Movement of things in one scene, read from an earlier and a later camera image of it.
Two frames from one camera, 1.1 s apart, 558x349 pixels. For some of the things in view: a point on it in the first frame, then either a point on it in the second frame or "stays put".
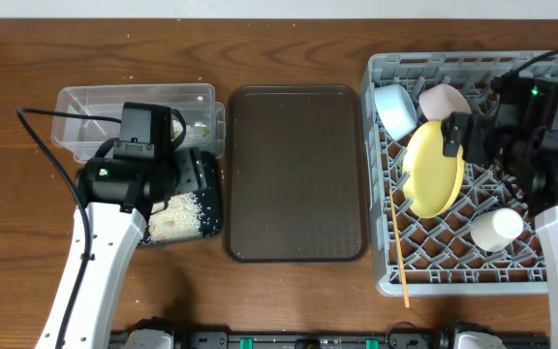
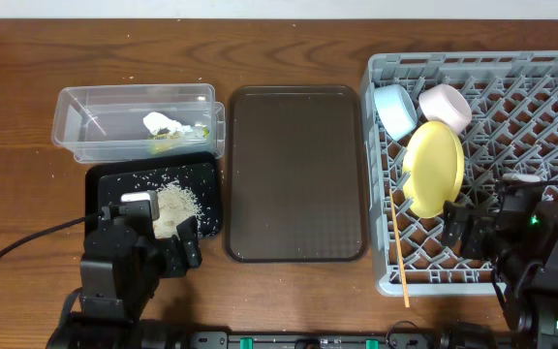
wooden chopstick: [398, 248] stays put
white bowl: [440, 100] stays put
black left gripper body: [188, 173] → [173, 253]
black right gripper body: [481, 142] → [481, 240]
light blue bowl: [396, 110] stays put
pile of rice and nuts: [180, 220] stays put
